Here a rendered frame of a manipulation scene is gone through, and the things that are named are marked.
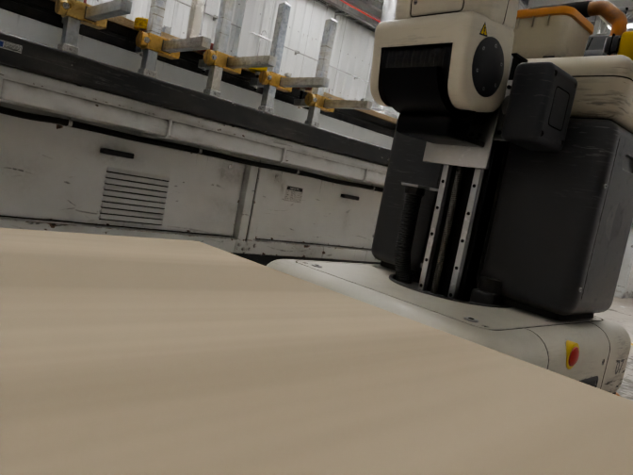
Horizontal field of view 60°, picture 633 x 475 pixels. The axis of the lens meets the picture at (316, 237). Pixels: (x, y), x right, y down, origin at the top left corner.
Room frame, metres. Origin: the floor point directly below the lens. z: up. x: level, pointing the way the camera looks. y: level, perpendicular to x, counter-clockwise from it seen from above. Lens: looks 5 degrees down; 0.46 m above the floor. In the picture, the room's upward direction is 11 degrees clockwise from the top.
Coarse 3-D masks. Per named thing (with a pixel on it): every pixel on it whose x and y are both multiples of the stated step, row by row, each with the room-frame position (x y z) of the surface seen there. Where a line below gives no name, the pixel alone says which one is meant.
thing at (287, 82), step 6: (252, 78) 2.28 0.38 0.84; (258, 78) 2.25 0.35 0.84; (282, 78) 2.15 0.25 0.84; (288, 78) 2.12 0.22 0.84; (294, 78) 2.10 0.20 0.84; (300, 78) 2.07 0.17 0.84; (306, 78) 2.05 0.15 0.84; (312, 78) 2.02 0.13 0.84; (318, 78) 2.00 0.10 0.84; (324, 78) 1.98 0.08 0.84; (252, 84) 2.27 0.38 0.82; (258, 84) 2.25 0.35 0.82; (282, 84) 2.14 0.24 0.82; (288, 84) 2.11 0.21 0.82; (294, 84) 2.09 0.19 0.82; (300, 84) 2.06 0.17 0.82; (306, 84) 2.04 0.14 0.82; (312, 84) 2.02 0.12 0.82; (318, 84) 1.99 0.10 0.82; (324, 84) 1.99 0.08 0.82
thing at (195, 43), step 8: (176, 40) 1.74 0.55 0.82; (184, 40) 1.70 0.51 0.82; (192, 40) 1.67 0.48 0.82; (200, 40) 1.64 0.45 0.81; (208, 40) 1.64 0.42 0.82; (136, 48) 1.93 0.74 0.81; (168, 48) 1.77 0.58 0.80; (176, 48) 1.73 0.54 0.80; (184, 48) 1.71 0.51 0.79; (192, 48) 1.68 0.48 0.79; (200, 48) 1.66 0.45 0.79; (208, 48) 1.65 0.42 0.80
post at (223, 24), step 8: (224, 0) 1.96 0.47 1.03; (232, 0) 1.97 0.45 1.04; (224, 8) 1.95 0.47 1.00; (232, 8) 1.97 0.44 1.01; (224, 16) 1.95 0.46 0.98; (224, 24) 1.96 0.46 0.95; (216, 32) 1.97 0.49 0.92; (224, 32) 1.96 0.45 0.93; (216, 40) 1.97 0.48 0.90; (224, 40) 1.97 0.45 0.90; (216, 48) 1.96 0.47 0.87; (224, 48) 1.97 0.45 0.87; (216, 72) 1.96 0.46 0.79; (208, 80) 1.97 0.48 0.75; (216, 80) 1.96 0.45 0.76; (208, 88) 1.96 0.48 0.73; (216, 88) 1.97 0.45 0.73
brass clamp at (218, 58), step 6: (204, 54) 1.96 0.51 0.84; (210, 54) 1.93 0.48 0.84; (216, 54) 1.94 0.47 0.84; (222, 54) 1.96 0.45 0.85; (204, 60) 1.95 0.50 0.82; (210, 60) 1.93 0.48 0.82; (216, 60) 1.94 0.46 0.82; (222, 60) 1.96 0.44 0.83; (222, 66) 1.96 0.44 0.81; (228, 72) 2.03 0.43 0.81; (234, 72) 2.01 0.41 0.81; (240, 72) 2.02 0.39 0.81
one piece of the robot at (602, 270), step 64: (512, 64) 1.17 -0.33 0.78; (576, 64) 1.11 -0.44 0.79; (576, 128) 1.09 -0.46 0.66; (384, 192) 1.42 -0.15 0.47; (448, 192) 1.23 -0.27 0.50; (512, 192) 1.17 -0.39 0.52; (576, 192) 1.07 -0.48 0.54; (384, 256) 1.39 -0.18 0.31; (448, 256) 1.21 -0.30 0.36; (512, 256) 1.14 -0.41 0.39; (576, 256) 1.06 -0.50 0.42
